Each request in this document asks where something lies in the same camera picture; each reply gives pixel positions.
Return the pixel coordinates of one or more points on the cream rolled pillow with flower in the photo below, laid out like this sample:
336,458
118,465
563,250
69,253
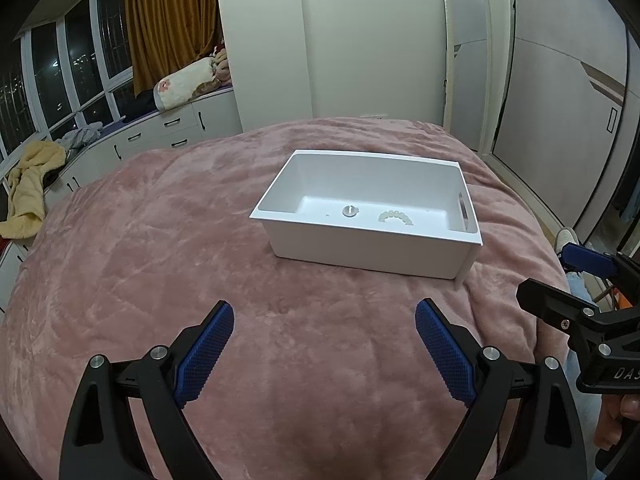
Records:
182,84

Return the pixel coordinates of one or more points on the large window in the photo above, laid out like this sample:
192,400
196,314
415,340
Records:
75,60

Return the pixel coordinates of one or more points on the person's right hand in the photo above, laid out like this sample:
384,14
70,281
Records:
612,422

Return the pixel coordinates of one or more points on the plush toys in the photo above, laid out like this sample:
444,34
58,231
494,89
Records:
222,62

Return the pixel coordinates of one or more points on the white framed mirror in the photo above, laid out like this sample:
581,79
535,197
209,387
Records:
467,60

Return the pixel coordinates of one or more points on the white shoe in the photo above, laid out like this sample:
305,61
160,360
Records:
566,240

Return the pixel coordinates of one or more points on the yellow fleece robe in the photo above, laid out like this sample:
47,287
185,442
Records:
30,185

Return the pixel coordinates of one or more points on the grey crumpled clothing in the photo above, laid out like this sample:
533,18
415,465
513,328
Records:
80,135

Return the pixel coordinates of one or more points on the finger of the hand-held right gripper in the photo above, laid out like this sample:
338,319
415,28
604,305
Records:
587,259
550,305

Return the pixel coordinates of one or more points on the white rectangular storage box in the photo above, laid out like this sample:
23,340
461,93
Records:
370,247

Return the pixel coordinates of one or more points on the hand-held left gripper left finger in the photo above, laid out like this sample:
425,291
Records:
205,355

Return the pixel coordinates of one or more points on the pink plush blanket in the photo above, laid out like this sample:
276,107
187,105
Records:
225,260

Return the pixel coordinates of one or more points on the white low cabinets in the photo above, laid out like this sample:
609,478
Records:
170,127

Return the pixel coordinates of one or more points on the mustard yellow curtain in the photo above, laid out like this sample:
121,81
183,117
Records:
170,25

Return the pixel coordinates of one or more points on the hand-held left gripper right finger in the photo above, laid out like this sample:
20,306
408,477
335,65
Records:
445,352

